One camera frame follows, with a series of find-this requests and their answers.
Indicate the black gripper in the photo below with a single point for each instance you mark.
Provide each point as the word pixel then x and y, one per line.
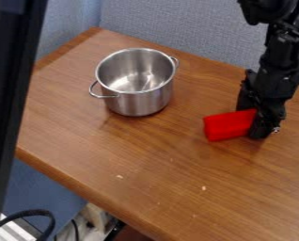
pixel 274 82

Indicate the red block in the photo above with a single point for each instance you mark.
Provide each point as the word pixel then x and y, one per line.
pixel 228 125

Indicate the metal pot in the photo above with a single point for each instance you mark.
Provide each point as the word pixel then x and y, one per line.
pixel 133 81

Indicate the white box under table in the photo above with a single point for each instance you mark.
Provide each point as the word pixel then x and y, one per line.
pixel 89 226

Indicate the white ribbed device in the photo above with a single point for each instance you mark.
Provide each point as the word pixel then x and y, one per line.
pixel 19 230

